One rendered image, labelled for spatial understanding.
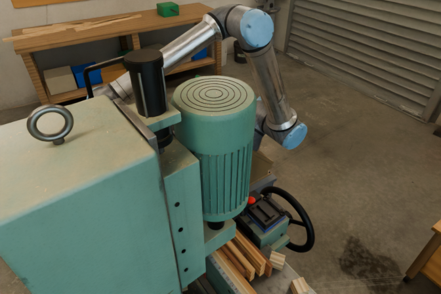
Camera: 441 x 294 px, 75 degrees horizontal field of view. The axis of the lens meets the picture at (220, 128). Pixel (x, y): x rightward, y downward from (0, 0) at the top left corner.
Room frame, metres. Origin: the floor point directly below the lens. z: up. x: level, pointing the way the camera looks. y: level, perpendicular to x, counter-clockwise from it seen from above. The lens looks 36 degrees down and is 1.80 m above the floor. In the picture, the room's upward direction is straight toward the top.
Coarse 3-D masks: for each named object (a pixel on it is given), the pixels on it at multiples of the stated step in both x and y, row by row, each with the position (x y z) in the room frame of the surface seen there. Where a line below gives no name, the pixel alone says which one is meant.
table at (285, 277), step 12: (288, 240) 0.59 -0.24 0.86; (264, 252) 0.52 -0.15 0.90; (276, 252) 0.56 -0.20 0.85; (288, 264) 0.48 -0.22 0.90; (264, 276) 0.44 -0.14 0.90; (276, 276) 0.44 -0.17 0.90; (288, 276) 0.44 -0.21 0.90; (264, 288) 0.41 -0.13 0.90; (276, 288) 0.41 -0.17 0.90; (288, 288) 0.41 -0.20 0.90
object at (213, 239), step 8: (224, 224) 0.51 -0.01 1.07; (232, 224) 0.51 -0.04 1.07; (208, 232) 0.48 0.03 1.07; (216, 232) 0.48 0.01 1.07; (224, 232) 0.49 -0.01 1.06; (232, 232) 0.51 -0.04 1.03; (208, 240) 0.46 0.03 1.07; (216, 240) 0.47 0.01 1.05; (224, 240) 0.49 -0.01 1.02; (208, 248) 0.46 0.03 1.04; (216, 248) 0.47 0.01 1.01
